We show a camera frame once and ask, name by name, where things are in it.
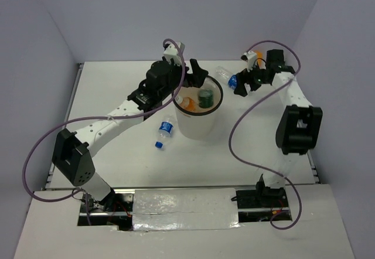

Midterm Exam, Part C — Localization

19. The white bin with black rim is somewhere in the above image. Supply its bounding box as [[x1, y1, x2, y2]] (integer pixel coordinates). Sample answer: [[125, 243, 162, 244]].
[[173, 76, 223, 140]]

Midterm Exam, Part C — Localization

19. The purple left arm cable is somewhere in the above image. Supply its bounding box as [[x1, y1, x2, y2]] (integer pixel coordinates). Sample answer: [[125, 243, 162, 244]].
[[22, 38, 187, 203]]

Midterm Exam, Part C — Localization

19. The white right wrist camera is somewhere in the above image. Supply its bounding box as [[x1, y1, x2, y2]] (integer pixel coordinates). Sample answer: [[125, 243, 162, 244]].
[[241, 50, 258, 70]]

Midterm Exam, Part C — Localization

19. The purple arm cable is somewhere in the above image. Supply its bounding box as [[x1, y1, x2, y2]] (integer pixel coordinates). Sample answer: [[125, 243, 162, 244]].
[[22, 38, 187, 203], [228, 40, 302, 230]]

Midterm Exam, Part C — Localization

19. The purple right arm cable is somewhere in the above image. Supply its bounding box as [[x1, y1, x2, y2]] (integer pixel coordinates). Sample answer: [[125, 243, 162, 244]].
[[228, 40, 302, 230]]

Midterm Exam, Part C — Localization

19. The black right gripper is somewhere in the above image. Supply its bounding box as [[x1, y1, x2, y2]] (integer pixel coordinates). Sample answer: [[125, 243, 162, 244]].
[[234, 60, 270, 97]]

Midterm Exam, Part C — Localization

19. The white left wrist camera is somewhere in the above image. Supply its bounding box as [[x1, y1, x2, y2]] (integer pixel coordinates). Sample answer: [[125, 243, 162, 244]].
[[163, 42, 182, 66]]

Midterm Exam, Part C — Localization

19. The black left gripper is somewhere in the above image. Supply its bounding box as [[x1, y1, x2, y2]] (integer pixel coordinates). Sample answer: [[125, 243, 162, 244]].
[[159, 59, 207, 100]]

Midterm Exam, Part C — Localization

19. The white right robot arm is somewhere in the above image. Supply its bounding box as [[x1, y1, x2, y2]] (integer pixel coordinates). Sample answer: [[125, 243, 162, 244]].
[[233, 49, 323, 209]]

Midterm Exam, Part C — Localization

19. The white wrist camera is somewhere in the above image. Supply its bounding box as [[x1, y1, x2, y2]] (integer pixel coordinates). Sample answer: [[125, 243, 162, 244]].
[[241, 50, 258, 70], [163, 42, 182, 66]]

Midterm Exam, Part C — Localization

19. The orange bottle with label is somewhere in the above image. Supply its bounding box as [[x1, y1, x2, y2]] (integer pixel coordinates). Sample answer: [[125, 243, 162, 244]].
[[254, 51, 266, 67]]

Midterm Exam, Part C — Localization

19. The orange juice bottle white cap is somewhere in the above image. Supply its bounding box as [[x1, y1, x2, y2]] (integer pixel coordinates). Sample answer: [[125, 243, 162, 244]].
[[175, 96, 196, 112]]

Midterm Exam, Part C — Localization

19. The blue cap pepsi water bottle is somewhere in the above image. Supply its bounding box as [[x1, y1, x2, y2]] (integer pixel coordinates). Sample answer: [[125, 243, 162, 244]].
[[155, 115, 176, 150]]

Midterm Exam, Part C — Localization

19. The blue label white cap bottle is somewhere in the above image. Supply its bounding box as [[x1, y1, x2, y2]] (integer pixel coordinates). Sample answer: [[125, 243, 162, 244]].
[[215, 66, 237, 91]]

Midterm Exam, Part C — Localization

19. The green label clear plastic bottle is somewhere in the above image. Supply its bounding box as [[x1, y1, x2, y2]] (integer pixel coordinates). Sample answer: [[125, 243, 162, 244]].
[[197, 88, 214, 109]]

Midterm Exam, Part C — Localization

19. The silver foil tape panel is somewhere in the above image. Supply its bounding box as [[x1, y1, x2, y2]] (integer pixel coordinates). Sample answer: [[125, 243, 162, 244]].
[[132, 188, 240, 231]]

